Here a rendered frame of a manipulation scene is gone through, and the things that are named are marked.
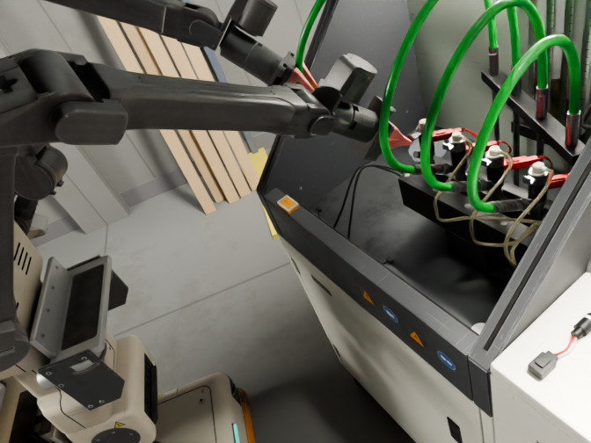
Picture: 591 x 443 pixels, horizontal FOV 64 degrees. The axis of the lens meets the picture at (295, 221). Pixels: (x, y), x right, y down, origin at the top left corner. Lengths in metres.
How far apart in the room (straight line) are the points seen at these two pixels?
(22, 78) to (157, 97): 0.13
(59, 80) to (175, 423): 1.39
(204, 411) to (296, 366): 0.46
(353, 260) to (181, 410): 1.00
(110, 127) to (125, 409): 0.77
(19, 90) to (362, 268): 0.64
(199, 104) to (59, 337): 0.59
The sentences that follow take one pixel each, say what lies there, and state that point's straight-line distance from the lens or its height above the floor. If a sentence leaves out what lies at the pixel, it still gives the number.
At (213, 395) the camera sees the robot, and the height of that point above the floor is 0.28.
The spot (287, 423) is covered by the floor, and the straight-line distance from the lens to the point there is 1.89.
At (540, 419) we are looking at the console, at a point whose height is 0.94.
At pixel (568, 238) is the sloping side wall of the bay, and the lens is 0.74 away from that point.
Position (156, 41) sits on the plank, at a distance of 2.56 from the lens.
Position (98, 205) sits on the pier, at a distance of 3.20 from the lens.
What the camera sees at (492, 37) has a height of 1.18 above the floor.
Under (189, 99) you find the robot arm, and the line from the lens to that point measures 0.59.
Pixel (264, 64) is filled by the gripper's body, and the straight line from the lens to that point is 0.90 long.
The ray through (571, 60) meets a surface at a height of 1.26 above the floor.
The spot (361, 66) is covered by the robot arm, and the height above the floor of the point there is 1.30.
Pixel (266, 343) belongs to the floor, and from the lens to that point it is 2.09.
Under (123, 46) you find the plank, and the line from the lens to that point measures 2.58.
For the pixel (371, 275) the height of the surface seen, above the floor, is 0.95.
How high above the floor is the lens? 1.64
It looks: 41 degrees down
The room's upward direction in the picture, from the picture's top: 24 degrees counter-clockwise
